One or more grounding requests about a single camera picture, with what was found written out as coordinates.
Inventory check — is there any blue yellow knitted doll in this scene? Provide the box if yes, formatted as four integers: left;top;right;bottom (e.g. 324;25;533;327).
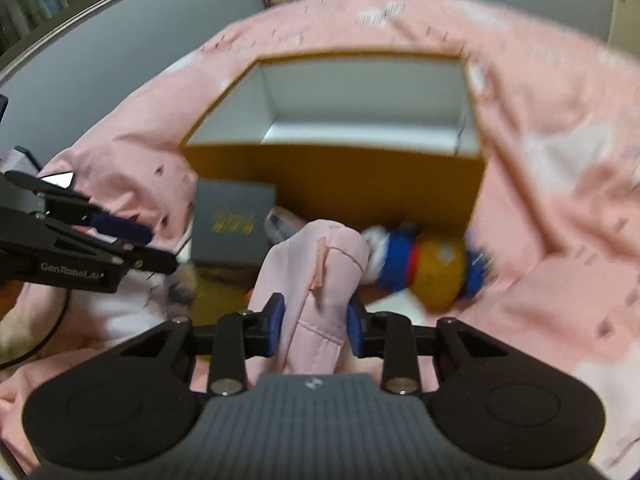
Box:
361;226;494;313

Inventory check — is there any dark grey gift box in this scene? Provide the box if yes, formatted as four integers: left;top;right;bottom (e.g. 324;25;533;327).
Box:
191;179;276;268

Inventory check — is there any pink fabric pouch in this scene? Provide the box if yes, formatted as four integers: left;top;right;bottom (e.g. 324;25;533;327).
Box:
246;220;370;384

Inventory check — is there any orange cardboard storage box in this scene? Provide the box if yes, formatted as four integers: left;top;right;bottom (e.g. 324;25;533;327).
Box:
180;49;485;234

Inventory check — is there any pink printed bed duvet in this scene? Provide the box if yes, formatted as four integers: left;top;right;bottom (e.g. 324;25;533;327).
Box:
1;0;639;479

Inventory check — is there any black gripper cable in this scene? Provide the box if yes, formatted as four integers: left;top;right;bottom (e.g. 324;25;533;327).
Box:
0;286;73;369

